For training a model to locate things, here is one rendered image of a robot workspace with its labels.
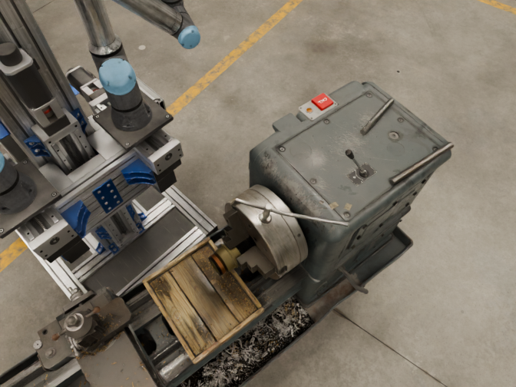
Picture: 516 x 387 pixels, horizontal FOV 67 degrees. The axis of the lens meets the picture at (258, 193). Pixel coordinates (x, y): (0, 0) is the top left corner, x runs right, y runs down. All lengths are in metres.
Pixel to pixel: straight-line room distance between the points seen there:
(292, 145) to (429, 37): 2.97
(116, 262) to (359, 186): 1.53
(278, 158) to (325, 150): 0.17
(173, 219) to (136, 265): 0.34
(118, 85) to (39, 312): 1.63
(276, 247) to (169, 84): 2.41
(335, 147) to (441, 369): 1.57
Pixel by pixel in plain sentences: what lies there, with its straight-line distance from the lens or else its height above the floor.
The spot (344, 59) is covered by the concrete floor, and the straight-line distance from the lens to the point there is 3.69.
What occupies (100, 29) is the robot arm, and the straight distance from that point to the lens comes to 1.49.
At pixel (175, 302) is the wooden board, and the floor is 0.89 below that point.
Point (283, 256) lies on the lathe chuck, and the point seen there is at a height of 1.17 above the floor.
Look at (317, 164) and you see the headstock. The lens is 1.32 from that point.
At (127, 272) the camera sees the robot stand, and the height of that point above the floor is 0.21.
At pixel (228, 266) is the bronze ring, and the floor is 1.10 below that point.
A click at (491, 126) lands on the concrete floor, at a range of 3.60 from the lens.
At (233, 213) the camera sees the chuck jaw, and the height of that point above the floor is 1.20.
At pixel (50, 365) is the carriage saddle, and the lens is 1.57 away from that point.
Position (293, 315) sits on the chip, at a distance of 1.82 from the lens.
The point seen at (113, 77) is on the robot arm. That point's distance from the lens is 1.45.
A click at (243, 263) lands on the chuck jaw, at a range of 1.30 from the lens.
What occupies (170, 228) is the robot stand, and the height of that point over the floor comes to 0.21.
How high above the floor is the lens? 2.32
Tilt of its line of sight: 59 degrees down
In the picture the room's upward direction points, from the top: 2 degrees clockwise
